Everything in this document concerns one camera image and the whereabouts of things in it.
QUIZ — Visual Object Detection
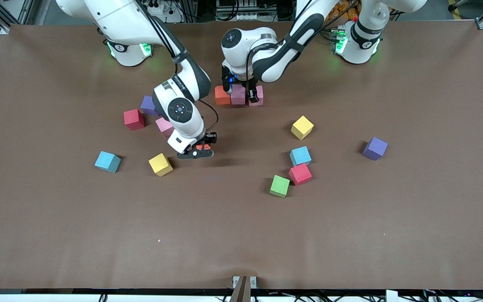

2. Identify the pink foam cube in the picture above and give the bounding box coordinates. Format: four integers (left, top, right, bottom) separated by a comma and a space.
155, 117, 174, 138
248, 86, 264, 107
230, 85, 248, 105

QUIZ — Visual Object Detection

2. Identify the yellow foam cube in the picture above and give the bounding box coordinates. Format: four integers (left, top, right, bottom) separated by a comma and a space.
148, 153, 174, 177
291, 115, 314, 141

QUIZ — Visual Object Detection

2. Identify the blue foam cube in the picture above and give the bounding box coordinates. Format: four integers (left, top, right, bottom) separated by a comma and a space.
289, 146, 312, 167
94, 151, 122, 173

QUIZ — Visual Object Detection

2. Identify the white electronics unit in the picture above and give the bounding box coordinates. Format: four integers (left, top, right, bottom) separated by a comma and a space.
216, 0, 264, 21

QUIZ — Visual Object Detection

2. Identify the purple foam cube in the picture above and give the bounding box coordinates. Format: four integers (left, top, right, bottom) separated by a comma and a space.
140, 95, 158, 117
363, 137, 389, 161

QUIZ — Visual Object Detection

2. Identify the red foam cube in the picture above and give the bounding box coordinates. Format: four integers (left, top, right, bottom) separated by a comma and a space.
123, 109, 145, 131
288, 163, 313, 186

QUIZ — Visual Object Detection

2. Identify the green foam cube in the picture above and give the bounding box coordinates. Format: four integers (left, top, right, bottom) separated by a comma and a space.
269, 175, 291, 198

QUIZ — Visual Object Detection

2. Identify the white power strip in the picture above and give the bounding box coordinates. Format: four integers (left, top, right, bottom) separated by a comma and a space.
147, 0, 171, 13

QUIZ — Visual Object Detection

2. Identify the bag of orange items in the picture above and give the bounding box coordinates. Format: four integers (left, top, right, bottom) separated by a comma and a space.
325, 0, 360, 23

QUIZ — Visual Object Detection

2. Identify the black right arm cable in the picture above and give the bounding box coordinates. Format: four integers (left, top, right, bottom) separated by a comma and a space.
141, 0, 219, 134

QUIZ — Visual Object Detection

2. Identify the silver table edge bracket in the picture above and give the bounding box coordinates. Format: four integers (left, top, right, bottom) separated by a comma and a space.
232, 276, 257, 289

